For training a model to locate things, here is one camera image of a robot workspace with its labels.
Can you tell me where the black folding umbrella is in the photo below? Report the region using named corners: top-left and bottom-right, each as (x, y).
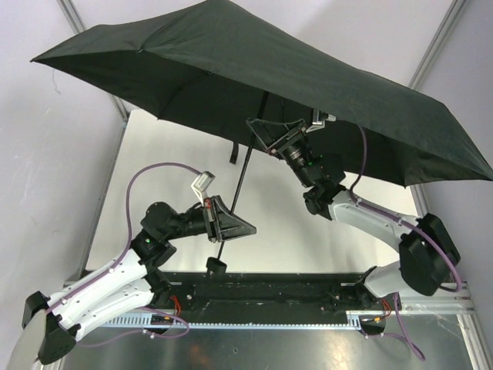
top-left (29, 0), bottom-right (493, 275)

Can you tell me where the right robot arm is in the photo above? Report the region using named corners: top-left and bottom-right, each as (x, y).
top-left (246, 119), bottom-right (462, 304)

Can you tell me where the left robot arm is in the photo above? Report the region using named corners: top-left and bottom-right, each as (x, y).
top-left (22, 196), bottom-right (257, 365)

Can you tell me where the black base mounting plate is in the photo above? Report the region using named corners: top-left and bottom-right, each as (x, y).
top-left (153, 272), bottom-right (383, 323)

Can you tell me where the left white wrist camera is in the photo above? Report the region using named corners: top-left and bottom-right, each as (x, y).
top-left (191, 171), bottom-right (216, 205)

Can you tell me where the aluminium table edge rail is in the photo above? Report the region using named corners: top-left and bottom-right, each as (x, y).
top-left (410, 184), bottom-right (429, 217)

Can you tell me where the grey slotted cable duct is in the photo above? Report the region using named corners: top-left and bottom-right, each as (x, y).
top-left (100, 310), bottom-right (361, 331)

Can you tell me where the right aluminium frame post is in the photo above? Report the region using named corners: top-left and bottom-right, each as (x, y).
top-left (407, 0), bottom-right (470, 91)

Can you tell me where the aluminium frame post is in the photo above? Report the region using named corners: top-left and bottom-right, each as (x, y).
top-left (407, 0), bottom-right (470, 91)
top-left (56, 0), bottom-right (129, 123)

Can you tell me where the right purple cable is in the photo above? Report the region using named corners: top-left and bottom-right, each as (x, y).
top-left (348, 125), bottom-right (463, 362)

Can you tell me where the left aluminium frame post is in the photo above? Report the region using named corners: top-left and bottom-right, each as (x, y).
top-left (56, 0), bottom-right (129, 123)

